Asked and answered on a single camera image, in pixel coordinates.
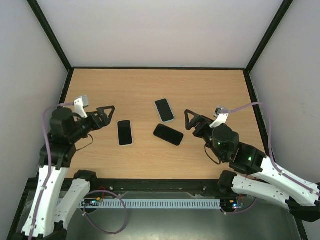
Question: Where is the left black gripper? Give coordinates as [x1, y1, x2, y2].
[68, 106, 115, 143]

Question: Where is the light blue cable duct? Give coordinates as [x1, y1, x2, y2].
[79, 199, 221, 210]

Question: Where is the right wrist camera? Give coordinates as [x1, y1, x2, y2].
[209, 106, 231, 129]

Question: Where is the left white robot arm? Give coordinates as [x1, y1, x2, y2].
[11, 103, 116, 240]

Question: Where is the purple phone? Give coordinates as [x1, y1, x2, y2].
[153, 123, 184, 146]

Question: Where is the white-edged black phone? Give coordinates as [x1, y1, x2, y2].
[155, 99, 174, 121]

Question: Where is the black phone face down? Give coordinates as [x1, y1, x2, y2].
[117, 120, 133, 146]

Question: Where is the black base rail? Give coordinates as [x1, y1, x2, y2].
[95, 178, 239, 199]

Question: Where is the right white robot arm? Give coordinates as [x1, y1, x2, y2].
[184, 107, 320, 222]

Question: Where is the beige phone case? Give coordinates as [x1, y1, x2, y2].
[117, 119, 134, 147]

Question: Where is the light blue phone case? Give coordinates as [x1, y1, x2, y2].
[154, 98, 176, 123]

